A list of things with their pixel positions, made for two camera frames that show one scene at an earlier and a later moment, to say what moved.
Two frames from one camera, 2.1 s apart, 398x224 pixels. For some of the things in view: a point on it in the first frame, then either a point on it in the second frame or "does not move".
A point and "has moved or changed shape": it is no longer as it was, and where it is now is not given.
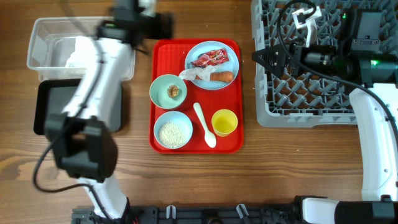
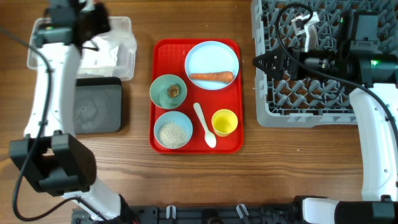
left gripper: x=163 y=19 -> x=102 y=26
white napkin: x=204 y=73 has moved or changed shape
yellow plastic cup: x=224 y=122 does not move
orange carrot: x=222 y=76 does not move
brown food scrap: x=173 y=91 does not move
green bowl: x=158 y=91 does not move
